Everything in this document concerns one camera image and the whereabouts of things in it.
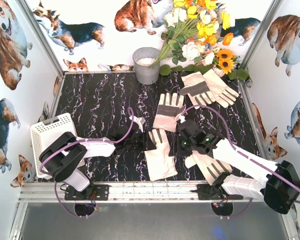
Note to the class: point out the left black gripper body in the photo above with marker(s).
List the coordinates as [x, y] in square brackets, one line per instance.
[139, 136]

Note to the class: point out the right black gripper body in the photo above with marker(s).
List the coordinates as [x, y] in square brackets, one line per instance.
[178, 144]

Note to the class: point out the white grey work glove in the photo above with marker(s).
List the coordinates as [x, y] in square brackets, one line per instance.
[159, 164]

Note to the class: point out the grey palm work glove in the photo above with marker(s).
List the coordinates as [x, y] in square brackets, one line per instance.
[170, 107]
[197, 89]

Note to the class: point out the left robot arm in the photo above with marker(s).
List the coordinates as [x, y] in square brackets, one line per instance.
[61, 159]

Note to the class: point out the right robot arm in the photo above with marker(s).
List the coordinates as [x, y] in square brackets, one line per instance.
[232, 171]

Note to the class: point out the white perforated storage basket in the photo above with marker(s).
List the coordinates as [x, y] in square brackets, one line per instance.
[44, 133]

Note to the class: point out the front right work glove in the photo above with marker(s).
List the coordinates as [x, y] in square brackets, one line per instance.
[210, 168]

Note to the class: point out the back right white work glove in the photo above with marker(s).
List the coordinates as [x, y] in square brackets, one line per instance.
[223, 94]

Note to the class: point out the grey metal bucket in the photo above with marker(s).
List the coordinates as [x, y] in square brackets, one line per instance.
[145, 65]

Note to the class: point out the artificial flower bouquet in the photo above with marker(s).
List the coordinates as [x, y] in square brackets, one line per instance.
[197, 35]

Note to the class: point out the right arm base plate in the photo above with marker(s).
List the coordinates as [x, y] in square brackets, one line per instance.
[207, 192]

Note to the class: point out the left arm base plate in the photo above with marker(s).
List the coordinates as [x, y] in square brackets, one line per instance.
[97, 192]

